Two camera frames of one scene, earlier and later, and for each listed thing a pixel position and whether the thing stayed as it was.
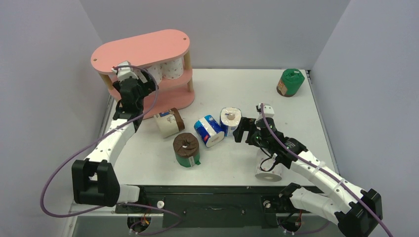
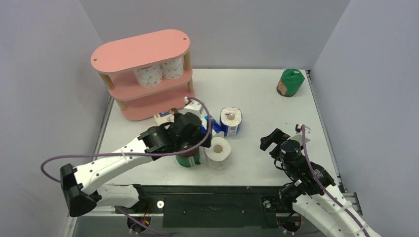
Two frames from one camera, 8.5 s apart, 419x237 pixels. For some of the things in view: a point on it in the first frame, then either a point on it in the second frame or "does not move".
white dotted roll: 274,175 -> 218,156
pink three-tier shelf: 173,93 does not move
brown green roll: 187,149 does not move
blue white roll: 229,120 does not move
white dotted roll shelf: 173,69 does not move
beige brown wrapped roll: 169,122 does not move
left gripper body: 145,88 -> 199,138
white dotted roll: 156,71 does not move
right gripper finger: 246,124 -> 277,137
